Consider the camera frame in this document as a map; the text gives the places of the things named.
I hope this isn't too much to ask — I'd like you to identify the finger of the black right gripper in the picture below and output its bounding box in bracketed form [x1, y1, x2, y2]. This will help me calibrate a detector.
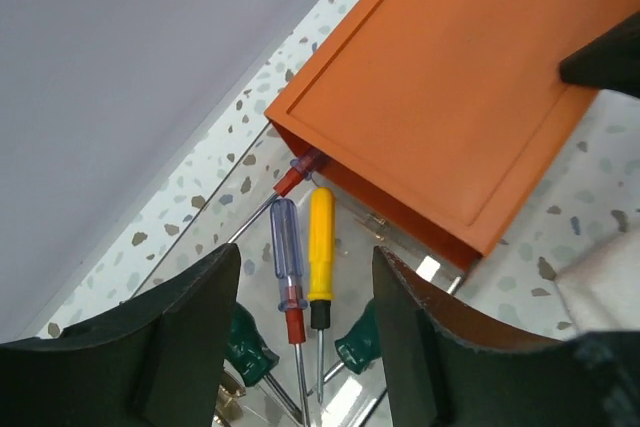
[558, 12, 640, 95]

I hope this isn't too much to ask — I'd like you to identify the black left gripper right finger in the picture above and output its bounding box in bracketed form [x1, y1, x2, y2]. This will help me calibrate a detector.
[372, 247, 639, 426]

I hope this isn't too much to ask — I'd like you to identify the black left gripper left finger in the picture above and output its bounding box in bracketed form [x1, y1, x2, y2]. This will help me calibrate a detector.
[1, 244, 241, 426]

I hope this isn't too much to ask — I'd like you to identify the stubby green screwdriver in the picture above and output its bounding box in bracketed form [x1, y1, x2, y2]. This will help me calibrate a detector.
[323, 300, 381, 384]
[225, 302, 303, 424]

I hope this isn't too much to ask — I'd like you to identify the clear drawer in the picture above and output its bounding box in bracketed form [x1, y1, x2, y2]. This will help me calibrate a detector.
[143, 127, 462, 426]

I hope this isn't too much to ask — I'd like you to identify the yellow handled screwdriver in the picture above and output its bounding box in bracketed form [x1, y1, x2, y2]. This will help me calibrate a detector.
[308, 187, 335, 405]

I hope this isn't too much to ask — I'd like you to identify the red blue clear screwdriver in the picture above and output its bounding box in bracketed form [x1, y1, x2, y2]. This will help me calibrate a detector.
[269, 198, 311, 426]

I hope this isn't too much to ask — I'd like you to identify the orange drawer cabinet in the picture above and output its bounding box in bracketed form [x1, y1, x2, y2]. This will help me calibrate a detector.
[266, 0, 639, 270]

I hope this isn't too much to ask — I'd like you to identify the white folded towel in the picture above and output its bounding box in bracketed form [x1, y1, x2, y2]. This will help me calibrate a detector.
[555, 228, 639, 332]

